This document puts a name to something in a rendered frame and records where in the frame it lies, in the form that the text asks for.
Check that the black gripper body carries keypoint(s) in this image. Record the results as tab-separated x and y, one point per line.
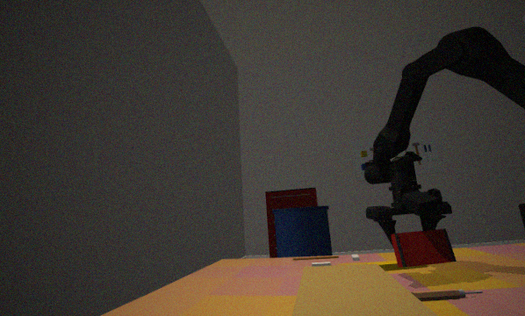
385	212

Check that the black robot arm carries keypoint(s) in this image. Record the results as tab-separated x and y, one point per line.
473	52

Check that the tan panel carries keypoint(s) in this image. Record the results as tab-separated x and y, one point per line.
354	290

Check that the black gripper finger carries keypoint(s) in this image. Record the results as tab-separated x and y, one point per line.
429	223
388	226

